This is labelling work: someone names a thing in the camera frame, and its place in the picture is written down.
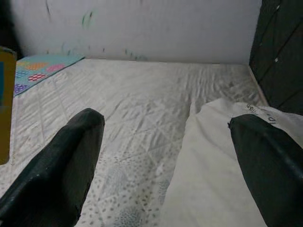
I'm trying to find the white quilted mattress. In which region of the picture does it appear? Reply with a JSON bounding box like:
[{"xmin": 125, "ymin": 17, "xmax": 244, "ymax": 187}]
[{"xmin": 0, "ymin": 56, "xmax": 268, "ymax": 227}]

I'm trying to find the white pillow with black lettering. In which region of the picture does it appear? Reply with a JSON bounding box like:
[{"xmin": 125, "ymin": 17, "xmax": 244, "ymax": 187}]
[{"xmin": 160, "ymin": 98, "xmax": 303, "ymax": 227}]

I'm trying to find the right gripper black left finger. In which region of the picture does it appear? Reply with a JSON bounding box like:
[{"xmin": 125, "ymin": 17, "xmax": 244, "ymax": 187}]
[{"xmin": 0, "ymin": 108, "xmax": 106, "ymax": 227}]

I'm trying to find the black tufted headboard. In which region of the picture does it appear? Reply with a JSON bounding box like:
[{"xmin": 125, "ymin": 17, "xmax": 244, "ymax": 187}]
[{"xmin": 249, "ymin": 0, "xmax": 303, "ymax": 115}]

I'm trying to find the yellow and blue children's book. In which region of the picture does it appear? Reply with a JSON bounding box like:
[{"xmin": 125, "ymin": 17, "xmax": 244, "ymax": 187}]
[{"xmin": 0, "ymin": 46, "xmax": 18, "ymax": 166}]

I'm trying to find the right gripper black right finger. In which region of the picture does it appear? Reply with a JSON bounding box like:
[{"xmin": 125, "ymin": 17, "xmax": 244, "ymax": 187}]
[{"xmin": 227, "ymin": 114, "xmax": 303, "ymax": 227}]

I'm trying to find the teal blanket with colourful shapes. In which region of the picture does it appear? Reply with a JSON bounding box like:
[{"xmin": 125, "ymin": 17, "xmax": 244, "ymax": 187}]
[{"xmin": 14, "ymin": 54, "xmax": 86, "ymax": 97}]

